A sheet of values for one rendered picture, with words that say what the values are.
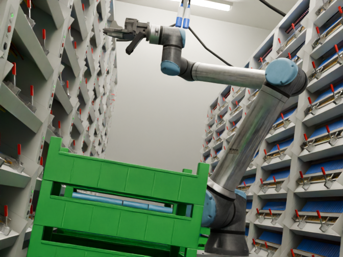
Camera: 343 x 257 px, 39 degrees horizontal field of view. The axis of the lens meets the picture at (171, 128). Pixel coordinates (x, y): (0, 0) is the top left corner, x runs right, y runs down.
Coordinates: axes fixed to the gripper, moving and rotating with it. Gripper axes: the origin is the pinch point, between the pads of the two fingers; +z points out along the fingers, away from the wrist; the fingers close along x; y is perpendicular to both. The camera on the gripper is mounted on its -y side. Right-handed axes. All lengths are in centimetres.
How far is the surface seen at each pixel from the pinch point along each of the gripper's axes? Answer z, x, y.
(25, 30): 15, 83, -34
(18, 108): 16, 73, -53
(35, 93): 19, 36, -40
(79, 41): 15.5, -33.1, 5.9
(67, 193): -3, 88, -77
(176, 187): -27, 123, -74
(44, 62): 15, 52, -33
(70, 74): 17.8, -33.4, -12.8
